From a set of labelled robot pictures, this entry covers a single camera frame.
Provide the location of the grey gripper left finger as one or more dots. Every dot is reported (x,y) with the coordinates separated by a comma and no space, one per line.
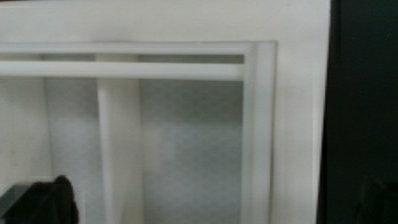
(40,203)

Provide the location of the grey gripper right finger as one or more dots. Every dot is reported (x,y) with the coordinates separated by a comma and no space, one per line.
(378,207)

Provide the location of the white cabinet body box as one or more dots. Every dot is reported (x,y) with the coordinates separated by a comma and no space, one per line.
(163,103)

